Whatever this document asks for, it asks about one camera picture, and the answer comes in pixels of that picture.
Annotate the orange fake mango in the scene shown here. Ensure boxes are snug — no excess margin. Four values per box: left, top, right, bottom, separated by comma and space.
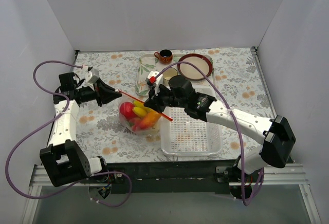
137, 112, 161, 130

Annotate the yellow fake banana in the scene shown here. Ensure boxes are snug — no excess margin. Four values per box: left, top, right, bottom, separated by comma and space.
132, 100, 151, 118

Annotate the clear zip top bag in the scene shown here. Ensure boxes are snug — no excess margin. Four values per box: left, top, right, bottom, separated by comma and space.
118, 90, 173, 135

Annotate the red fake apple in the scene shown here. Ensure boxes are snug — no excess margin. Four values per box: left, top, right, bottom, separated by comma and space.
119, 102, 136, 121

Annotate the white plastic basket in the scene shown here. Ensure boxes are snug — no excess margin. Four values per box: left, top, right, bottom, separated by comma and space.
159, 85, 224, 157

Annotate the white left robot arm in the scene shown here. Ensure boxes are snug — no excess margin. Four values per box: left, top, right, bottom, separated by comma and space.
40, 77, 122, 187

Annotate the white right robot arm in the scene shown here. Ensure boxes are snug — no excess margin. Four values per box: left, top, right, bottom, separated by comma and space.
144, 72, 296, 182

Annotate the floral tablecloth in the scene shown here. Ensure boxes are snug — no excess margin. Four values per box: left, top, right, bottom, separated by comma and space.
76, 48, 275, 163

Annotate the cream mug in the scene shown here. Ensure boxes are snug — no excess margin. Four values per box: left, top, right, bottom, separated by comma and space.
163, 67, 178, 81

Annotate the red rimmed cream plate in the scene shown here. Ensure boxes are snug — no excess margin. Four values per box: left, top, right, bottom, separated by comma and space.
177, 53, 213, 81

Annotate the brown orange cup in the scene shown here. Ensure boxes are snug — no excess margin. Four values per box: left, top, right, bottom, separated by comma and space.
154, 49, 173, 64

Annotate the floral serving tray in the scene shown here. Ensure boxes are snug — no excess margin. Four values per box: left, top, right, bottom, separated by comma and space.
135, 54, 215, 96

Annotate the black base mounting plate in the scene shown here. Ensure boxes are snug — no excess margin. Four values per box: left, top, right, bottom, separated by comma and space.
79, 158, 264, 195

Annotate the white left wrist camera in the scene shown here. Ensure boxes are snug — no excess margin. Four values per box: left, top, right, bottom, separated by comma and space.
85, 67, 99, 88

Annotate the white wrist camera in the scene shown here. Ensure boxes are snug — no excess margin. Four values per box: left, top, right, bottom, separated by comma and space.
145, 71, 163, 87
85, 67, 99, 88

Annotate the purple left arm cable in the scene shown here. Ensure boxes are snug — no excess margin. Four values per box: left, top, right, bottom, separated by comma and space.
5, 60, 132, 208

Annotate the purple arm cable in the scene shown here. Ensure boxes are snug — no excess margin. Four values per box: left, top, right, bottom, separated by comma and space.
154, 61, 265, 207
5, 60, 132, 208

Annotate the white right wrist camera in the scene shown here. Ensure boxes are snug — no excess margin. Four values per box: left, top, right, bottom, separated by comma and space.
145, 71, 163, 87

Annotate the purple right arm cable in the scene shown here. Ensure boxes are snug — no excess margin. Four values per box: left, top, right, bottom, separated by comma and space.
154, 61, 265, 207

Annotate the aluminium frame rail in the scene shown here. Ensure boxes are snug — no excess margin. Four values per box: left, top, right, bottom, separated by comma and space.
263, 163, 309, 185

